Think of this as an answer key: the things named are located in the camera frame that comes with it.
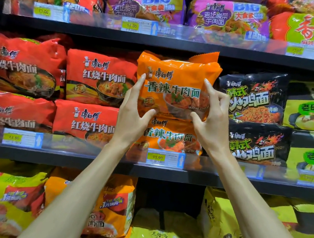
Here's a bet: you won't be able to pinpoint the person's right hand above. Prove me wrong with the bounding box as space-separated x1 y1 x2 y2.
185 77 240 161

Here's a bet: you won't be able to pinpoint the person's left hand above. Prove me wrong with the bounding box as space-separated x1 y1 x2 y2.
108 70 162 155

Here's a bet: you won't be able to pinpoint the person's right forearm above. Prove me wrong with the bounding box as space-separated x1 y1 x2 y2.
203 149 314 238

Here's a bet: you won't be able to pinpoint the person's left forearm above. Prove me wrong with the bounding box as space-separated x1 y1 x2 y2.
16 132 128 238

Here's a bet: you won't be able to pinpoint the noodle packets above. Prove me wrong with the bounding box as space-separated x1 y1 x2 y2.
0 0 314 238

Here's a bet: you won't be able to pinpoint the orange spicy beef noodle multipack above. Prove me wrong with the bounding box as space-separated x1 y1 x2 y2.
131 43 225 125

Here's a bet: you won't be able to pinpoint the black metal store shelving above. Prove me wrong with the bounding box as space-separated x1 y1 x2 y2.
0 0 314 201

